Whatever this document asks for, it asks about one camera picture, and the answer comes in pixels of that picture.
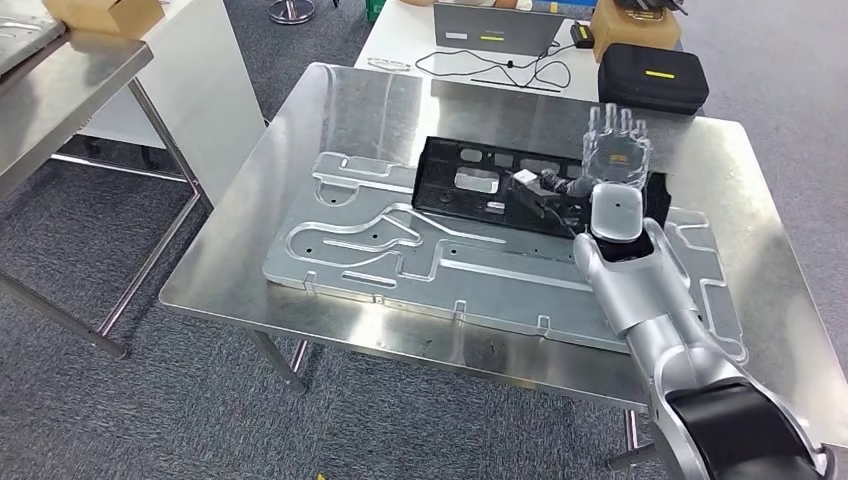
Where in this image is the grey metal plate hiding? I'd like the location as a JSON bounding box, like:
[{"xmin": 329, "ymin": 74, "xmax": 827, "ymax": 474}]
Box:
[{"xmin": 0, "ymin": 16, "xmax": 69, "ymax": 77}]

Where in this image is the white cabinet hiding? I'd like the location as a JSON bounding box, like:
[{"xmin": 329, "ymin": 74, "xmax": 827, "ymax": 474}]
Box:
[{"xmin": 78, "ymin": 0, "xmax": 268, "ymax": 208}]

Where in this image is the stainless steel workbench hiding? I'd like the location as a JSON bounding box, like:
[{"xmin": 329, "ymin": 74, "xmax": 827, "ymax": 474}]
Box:
[{"xmin": 158, "ymin": 62, "xmax": 848, "ymax": 473}]

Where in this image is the black laptop cable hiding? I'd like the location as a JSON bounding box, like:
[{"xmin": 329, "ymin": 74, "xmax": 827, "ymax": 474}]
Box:
[{"xmin": 415, "ymin": 39, "xmax": 572, "ymax": 91}]

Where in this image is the long black plastic part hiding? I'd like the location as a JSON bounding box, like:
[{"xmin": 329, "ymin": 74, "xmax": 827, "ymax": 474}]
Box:
[{"xmin": 411, "ymin": 135, "xmax": 674, "ymax": 240}]

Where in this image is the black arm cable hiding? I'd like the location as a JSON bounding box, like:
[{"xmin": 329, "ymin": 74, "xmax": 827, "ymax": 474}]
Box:
[{"xmin": 539, "ymin": 198, "xmax": 588, "ymax": 236}]

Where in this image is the cardboard box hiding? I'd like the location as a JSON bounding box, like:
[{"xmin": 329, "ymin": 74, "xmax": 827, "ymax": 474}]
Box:
[
  {"xmin": 42, "ymin": 0, "xmax": 166, "ymax": 40},
  {"xmin": 589, "ymin": 0, "xmax": 682, "ymax": 64}
]

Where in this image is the grey laptop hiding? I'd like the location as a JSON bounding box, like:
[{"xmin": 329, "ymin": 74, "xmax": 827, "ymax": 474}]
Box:
[{"xmin": 433, "ymin": 1, "xmax": 566, "ymax": 58}]

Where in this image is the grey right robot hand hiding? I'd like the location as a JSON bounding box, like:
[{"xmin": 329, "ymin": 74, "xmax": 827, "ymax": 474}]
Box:
[{"xmin": 581, "ymin": 102, "xmax": 654, "ymax": 192}]

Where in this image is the stainless steel table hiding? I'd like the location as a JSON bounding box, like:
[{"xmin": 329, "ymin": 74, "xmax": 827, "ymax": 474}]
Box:
[{"xmin": 0, "ymin": 16, "xmax": 215, "ymax": 360}]

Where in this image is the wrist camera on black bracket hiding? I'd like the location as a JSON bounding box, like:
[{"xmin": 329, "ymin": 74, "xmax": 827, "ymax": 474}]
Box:
[{"xmin": 503, "ymin": 168, "xmax": 591, "ymax": 230}]

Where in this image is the white table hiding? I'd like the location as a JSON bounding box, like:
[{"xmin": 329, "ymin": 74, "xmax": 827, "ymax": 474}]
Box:
[{"xmin": 354, "ymin": 0, "xmax": 684, "ymax": 106}]

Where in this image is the black gear on box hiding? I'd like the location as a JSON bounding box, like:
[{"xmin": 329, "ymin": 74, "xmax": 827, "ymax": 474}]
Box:
[{"xmin": 612, "ymin": 0, "xmax": 690, "ymax": 16}]

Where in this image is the chrome stanchion base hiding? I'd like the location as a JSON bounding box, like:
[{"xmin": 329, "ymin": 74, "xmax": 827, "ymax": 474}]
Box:
[{"xmin": 268, "ymin": 0, "xmax": 316, "ymax": 26}]

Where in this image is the black zip case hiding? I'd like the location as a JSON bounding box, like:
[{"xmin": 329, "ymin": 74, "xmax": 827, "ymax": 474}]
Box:
[{"xmin": 598, "ymin": 42, "xmax": 710, "ymax": 117}]

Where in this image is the stamped grey metal panel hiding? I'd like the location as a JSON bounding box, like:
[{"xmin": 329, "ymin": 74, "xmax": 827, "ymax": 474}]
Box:
[{"xmin": 262, "ymin": 152, "xmax": 750, "ymax": 367}]

